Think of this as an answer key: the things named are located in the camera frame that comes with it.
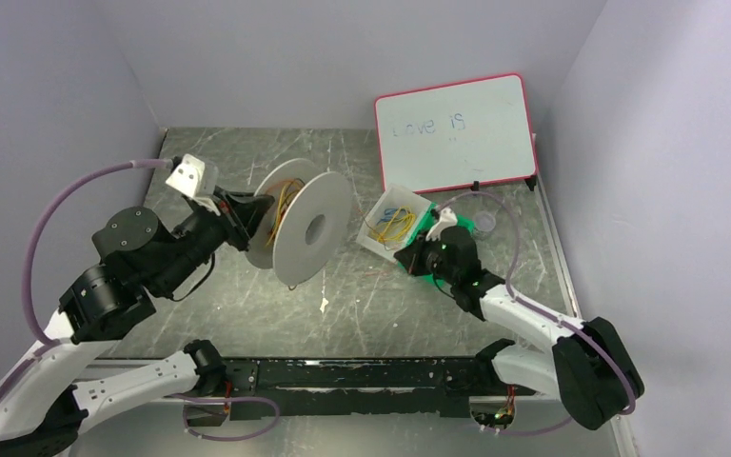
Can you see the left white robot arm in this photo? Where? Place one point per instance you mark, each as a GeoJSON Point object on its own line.
{"type": "Point", "coordinates": [44, 407]}

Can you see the red framed whiteboard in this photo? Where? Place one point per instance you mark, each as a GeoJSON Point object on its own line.
{"type": "Point", "coordinates": [453, 135]}

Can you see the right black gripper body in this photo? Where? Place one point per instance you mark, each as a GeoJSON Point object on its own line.
{"type": "Point", "coordinates": [428, 253]}

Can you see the green plastic bin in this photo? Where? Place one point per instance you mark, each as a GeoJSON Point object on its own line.
{"type": "Point", "coordinates": [446, 252]}

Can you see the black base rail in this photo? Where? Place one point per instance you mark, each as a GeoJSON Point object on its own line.
{"type": "Point", "coordinates": [448, 386]}

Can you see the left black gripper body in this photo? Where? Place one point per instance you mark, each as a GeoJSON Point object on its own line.
{"type": "Point", "coordinates": [233, 217]}

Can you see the white plastic bin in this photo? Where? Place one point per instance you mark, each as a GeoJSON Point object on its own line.
{"type": "Point", "coordinates": [393, 221]}

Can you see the white filament spool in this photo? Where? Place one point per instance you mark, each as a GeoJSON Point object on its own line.
{"type": "Point", "coordinates": [314, 226]}

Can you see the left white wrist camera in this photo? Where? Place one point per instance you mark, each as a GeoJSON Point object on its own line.
{"type": "Point", "coordinates": [196, 179]}

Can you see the wires wound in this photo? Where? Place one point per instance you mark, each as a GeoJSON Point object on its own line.
{"type": "Point", "coordinates": [288, 191]}

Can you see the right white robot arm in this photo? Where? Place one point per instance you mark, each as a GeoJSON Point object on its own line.
{"type": "Point", "coordinates": [584, 364]}

